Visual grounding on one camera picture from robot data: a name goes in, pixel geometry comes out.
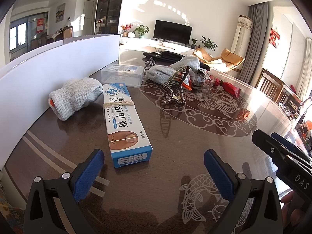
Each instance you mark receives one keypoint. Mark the round white vase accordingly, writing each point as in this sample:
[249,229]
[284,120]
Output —
[131,34]

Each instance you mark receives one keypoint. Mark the leafy green potted plant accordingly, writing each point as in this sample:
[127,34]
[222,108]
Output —
[141,30]

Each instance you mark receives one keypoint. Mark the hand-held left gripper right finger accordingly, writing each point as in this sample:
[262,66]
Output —
[219,175]

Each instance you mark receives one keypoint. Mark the white television console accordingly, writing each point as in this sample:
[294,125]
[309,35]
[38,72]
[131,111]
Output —
[136,42]

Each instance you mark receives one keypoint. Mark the red flower arrangement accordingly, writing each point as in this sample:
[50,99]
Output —
[126,28]

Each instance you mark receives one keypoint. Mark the eyeglasses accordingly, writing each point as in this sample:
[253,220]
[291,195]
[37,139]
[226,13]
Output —
[149,63]

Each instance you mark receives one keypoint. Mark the person's right hand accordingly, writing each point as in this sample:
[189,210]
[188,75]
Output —
[290,212]

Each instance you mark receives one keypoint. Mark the fabric-covered standing air conditioner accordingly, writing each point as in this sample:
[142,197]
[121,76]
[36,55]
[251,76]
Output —
[241,34]

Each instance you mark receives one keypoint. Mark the small potted plant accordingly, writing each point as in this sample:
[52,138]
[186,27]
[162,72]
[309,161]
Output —
[194,42]

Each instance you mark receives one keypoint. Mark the cluttered sideboard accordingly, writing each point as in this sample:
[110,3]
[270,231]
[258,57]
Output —
[301,124]

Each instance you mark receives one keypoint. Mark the framed wall painting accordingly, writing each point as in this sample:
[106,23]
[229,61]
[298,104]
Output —
[60,12]

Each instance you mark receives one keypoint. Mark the red door poster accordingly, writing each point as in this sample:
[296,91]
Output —
[40,25]

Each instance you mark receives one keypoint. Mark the wooden slat-back chair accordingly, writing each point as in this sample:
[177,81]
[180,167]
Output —
[269,84]
[291,97]

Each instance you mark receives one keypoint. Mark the dark glass display cabinet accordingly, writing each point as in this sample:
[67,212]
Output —
[109,7]

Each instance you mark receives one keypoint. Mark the orange lounge chair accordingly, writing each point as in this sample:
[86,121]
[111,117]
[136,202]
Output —
[229,58]

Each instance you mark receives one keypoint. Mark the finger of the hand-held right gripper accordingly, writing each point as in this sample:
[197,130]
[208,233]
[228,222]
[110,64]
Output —
[270,146]
[287,143]

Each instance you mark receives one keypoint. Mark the white sheer curtain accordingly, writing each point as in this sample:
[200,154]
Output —
[306,70]

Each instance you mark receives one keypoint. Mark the flat screen television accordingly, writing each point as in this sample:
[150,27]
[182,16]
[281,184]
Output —
[172,32]

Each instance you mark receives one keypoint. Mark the brown dining chair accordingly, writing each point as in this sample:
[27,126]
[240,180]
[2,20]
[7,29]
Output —
[68,33]

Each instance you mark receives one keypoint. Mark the large-leaf potted plant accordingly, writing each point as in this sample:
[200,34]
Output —
[208,43]

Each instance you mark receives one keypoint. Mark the red snack packet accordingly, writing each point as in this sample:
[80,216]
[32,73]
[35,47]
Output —
[229,87]

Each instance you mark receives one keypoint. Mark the grey knit glove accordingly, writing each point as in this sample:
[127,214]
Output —
[185,62]
[73,97]
[158,74]

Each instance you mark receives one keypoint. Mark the grey curtain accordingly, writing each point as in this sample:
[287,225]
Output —
[254,41]

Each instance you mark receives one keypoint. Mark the white blue ointment box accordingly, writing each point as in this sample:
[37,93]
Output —
[121,126]

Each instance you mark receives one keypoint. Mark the brown rhinestone hair clip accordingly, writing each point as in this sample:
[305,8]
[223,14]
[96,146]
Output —
[175,80]

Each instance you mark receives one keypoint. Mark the black cloth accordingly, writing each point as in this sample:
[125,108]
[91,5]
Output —
[165,55]

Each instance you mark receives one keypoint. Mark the clear plastic container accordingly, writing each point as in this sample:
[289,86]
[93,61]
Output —
[121,78]

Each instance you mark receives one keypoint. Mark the white foam board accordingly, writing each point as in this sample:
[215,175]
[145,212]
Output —
[48,73]

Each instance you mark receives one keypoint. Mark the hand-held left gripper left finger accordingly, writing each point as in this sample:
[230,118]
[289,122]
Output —
[89,173]

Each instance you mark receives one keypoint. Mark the clear claw clip rhinestone bow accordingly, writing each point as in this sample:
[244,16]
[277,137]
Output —
[202,82]

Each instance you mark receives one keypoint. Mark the red wall hanging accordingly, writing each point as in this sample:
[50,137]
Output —
[275,37]

